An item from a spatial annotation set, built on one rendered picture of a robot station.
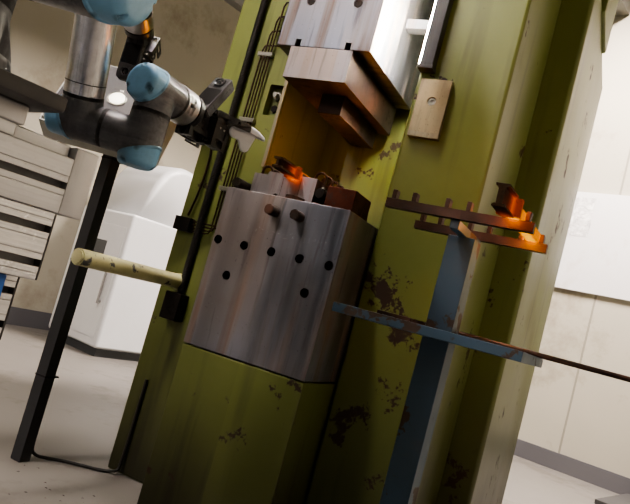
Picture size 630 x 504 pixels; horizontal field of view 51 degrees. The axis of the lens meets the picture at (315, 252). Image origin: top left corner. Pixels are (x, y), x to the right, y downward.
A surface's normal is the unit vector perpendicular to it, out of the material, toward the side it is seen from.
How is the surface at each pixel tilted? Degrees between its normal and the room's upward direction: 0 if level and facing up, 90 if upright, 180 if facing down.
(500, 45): 90
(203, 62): 90
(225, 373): 90
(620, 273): 90
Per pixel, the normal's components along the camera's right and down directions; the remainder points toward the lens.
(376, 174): -0.40, -0.18
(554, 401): -0.62, -0.23
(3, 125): 0.74, 0.15
